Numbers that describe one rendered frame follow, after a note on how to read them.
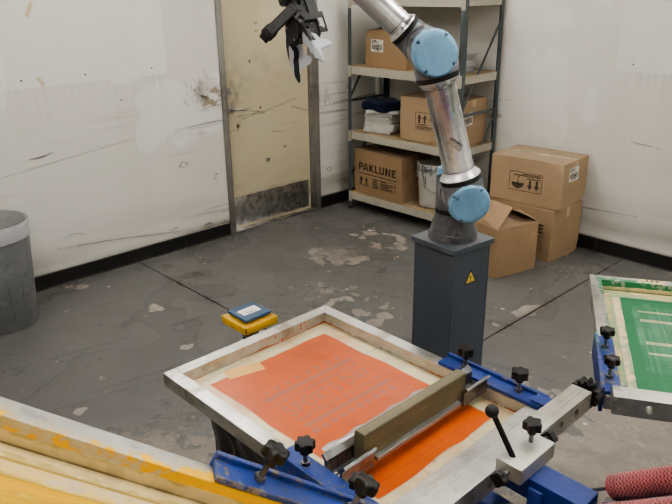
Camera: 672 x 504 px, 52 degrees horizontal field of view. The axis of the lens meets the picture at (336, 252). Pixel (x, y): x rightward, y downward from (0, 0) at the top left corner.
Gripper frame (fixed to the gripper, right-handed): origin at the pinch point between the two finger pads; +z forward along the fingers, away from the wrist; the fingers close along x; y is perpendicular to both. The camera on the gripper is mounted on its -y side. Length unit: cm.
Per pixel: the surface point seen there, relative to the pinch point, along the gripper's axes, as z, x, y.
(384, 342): 74, 22, 9
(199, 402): 69, 20, -46
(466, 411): 91, -9, 9
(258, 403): 75, 18, -33
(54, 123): -86, 322, -14
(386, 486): 94, -20, -24
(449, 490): 93, -38, -19
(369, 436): 83, -19, -23
